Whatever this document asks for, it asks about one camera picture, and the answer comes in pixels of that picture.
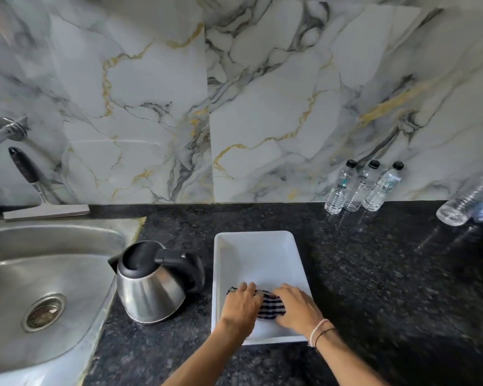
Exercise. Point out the small clear water bottle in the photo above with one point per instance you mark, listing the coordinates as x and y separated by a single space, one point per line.
360 188
339 190
382 190

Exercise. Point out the stainless steel sink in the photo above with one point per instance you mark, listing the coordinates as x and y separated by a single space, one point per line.
36 285

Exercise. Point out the person's right hand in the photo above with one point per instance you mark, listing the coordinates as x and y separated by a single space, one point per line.
300 307

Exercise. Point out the striped dark cloth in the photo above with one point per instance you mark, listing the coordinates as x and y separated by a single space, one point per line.
270 305

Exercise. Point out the person's left hand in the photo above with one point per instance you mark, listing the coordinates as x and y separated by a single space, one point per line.
238 308

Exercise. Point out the person's left forearm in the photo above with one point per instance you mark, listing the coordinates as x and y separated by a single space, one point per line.
205 357

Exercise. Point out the stainless steel electric kettle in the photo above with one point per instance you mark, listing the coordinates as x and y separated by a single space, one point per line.
153 289

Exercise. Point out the sink drain strainer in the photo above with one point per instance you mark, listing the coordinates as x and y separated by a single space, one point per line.
44 312

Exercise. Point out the dark thin wrist band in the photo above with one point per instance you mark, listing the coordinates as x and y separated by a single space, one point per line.
324 334

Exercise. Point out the person's left fingers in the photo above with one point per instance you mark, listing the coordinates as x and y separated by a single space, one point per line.
246 288

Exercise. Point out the person's right fingers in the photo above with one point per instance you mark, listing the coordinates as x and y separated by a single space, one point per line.
282 292

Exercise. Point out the person's right forearm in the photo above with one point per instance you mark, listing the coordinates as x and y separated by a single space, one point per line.
346 357

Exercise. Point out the white rectangular tray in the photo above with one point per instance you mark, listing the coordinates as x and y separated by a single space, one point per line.
257 261

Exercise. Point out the chrome wall tap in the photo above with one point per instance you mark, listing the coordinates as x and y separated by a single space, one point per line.
4 134

